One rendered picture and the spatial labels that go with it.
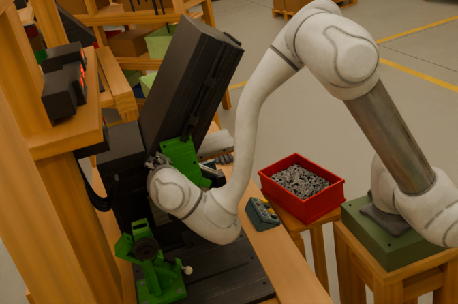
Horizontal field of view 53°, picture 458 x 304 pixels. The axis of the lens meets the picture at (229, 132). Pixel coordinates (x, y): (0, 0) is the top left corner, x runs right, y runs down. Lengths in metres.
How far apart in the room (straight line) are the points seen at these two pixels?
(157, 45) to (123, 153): 2.87
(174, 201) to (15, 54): 0.53
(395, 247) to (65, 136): 1.03
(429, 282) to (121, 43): 3.84
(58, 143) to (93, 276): 0.51
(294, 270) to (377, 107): 0.66
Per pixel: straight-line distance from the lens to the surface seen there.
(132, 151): 1.70
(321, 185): 1.93
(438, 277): 1.77
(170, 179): 1.21
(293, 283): 1.51
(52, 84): 1.34
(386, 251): 1.55
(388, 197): 1.52
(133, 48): 4.77
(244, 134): 1.22
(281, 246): 1.64
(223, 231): 1.30
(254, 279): 1.55
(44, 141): 1.23
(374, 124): 1.15
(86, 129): 1.21
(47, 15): 2.24
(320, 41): 1.01
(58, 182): 1.36
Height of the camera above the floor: 1.99
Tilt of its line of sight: 27 degrees down
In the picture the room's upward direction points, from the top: 12 degrees counter-clockwise
